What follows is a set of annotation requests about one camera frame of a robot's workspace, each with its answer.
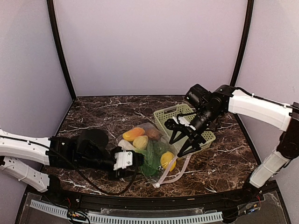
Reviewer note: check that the left black frame post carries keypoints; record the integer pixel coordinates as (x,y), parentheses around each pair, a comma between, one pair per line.
(59,48)

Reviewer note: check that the orange yellow toy food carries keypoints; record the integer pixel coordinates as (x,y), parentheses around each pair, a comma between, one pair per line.
(133,134)

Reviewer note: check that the black frame post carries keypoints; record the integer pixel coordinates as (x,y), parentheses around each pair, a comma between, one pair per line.
(59,48)
(243,42)

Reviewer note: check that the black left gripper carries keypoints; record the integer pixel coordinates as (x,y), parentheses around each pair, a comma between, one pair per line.
(117,174)

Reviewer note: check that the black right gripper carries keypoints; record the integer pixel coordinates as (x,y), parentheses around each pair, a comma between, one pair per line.
(192,140)

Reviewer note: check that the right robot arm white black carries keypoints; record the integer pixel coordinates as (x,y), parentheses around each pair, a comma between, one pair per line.
(210,105)

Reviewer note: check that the green white bok choy toy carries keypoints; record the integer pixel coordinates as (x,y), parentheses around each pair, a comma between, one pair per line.
(128,146)

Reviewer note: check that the clear zip top bag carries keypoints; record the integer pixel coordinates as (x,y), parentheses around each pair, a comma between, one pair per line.
(176,168)

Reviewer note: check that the pale yellow walnut toy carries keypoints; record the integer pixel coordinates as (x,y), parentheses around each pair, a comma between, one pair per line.
(141,142)

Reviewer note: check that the brown mushroom toy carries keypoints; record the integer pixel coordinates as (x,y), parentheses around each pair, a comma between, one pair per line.
(153,134)

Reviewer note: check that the yellow lemon toy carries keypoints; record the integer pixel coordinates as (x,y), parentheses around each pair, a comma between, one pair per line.
(166,159)

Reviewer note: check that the dark green cucumber toy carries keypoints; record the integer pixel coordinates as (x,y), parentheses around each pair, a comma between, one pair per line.
(152,160)

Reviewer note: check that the right black frame post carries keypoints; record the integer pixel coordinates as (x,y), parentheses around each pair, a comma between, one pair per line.
(243,42)

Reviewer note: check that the white slotted cable duct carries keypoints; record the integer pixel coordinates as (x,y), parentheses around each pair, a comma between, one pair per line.
(115,216)

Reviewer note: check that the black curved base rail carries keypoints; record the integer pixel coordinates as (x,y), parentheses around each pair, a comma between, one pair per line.
(265,207)

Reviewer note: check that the green pepper toy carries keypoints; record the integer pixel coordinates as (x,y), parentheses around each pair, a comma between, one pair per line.
(160,148)

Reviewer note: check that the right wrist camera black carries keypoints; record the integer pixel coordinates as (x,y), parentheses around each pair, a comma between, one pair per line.
(197,96)

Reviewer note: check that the pale green plastic basket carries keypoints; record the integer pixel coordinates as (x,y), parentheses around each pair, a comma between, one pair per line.
(161,116)

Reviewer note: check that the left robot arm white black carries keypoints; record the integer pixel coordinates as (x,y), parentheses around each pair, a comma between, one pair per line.
(53,152)

